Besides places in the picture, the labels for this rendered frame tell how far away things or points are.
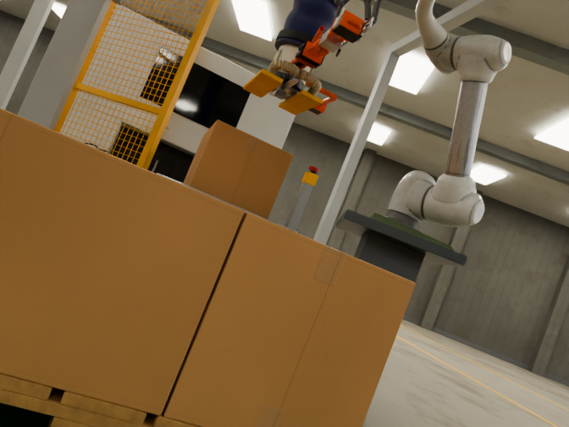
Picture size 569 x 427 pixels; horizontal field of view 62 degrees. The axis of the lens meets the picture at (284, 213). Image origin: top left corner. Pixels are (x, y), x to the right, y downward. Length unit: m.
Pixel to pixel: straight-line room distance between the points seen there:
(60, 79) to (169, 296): 2.13
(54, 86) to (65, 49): 0.21
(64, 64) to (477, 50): 2.05
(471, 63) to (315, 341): 1.38
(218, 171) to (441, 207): 0.99
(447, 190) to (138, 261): 1.42
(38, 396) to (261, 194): 1.54
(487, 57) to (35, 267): 1.68
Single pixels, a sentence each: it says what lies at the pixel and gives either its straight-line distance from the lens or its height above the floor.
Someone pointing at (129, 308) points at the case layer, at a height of 0.31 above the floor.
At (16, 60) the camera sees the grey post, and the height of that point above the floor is 1.20.
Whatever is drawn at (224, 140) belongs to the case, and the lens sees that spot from 2.23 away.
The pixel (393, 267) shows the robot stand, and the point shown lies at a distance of 2.03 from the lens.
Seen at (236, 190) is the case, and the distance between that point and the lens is 2.23.
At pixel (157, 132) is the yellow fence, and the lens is 2.89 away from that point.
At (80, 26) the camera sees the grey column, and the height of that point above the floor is 1.21.
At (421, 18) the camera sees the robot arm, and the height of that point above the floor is 1.51.
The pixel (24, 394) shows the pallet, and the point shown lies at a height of 0.12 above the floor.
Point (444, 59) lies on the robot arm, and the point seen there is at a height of 1.46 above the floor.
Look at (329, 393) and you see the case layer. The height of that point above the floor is 0.27.
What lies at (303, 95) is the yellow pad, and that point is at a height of 1.14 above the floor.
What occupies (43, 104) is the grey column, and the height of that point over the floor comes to 0.74.
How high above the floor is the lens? 0.50
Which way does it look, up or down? 4 degrees up
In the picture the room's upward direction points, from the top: 22 degrees clockwise
